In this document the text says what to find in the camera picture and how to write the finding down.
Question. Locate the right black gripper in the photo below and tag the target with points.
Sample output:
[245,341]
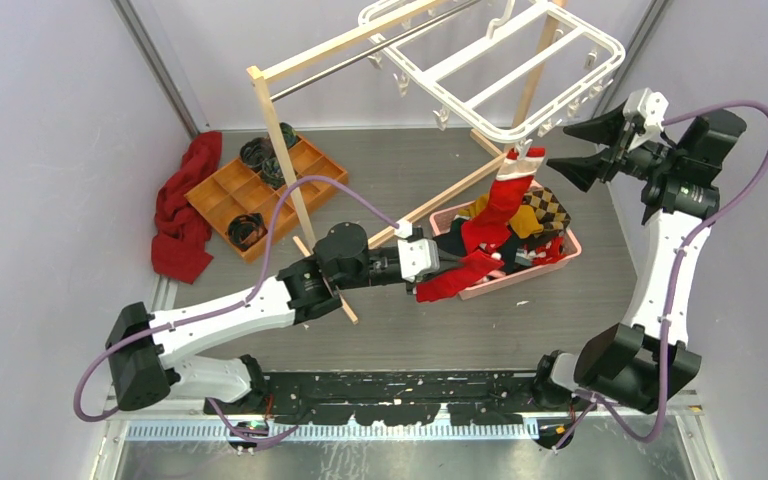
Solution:
[604,130]

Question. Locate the red santa sock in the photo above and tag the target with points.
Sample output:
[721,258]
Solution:
[512,181]
[468,271]

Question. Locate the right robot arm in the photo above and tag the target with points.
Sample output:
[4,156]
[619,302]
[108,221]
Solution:
[643,360]

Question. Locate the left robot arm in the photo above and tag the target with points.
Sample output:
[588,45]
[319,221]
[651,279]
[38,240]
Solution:
[159,353]

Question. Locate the pink plastic basket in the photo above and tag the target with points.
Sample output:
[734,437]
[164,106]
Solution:
[441,221]

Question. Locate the argyle brown sock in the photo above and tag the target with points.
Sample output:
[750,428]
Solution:
[548,210]

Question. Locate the mustard yellow sock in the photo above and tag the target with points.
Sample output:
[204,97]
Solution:
[523,223]

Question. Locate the red sock in basket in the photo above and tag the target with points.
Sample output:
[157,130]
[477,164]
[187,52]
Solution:
[549,253]

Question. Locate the rolled dark green sock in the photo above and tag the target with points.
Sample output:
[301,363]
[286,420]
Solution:
[271,173]

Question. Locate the rolled teal sock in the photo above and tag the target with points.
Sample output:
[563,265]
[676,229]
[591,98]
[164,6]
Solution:
[289,134]

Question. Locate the rolled black orange sock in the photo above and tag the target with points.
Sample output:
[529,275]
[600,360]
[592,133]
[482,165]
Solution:
[246,230]

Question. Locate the wooden compartment tray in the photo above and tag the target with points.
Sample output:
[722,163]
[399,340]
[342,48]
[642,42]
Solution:
[235,190]

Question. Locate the red cloth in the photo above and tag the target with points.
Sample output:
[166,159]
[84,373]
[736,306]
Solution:
[178,250]

